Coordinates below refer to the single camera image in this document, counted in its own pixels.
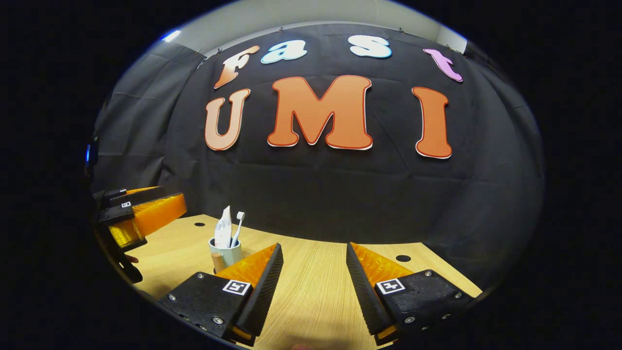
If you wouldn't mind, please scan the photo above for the white toothbrush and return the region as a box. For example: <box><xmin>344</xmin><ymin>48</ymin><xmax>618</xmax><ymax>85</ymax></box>
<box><xmin>230</xmin><ymin>211</ymin><xmax>245</xmax><ymax>248</ymax></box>

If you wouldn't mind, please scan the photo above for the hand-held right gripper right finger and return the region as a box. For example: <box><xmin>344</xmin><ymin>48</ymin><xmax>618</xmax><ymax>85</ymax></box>
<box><xmin>346</xmin><ymin>242</ymin><xmax>474</xmax><ymax>346</ymax></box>

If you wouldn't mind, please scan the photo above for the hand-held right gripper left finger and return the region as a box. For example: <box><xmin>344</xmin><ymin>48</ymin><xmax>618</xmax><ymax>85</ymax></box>
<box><xmin>159</xmin><ymin>243</ymin><xmax>284</xmax><ymax>347</ymax></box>

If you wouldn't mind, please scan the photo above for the blue-grey cup with wooden handle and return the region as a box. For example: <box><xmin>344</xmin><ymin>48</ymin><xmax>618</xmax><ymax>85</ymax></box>
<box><xmin>208</xmin><ymin>237</ymin><xmax>243</xmax><ymax>274</ymax></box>

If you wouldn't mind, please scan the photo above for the wooden desktop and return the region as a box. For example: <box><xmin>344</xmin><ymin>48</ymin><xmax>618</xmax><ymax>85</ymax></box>
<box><xmin>127</xmin><ymin>214</ymin><xmax>483</xmax><ymax>350</ymax></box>

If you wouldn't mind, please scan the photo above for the white toothpaste tube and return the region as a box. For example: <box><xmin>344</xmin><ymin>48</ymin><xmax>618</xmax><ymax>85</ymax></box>
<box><xmin>214</xmin><ymin>206</ymin><xmax>233</xmax><ymax>249</ymax></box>

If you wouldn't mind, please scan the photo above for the black backdrop cloth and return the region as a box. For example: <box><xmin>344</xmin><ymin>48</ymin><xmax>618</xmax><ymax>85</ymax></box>
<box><xmin>92</xmin><ymin>23</ymin><xmax>545</xmax><ymax>292</ymax></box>

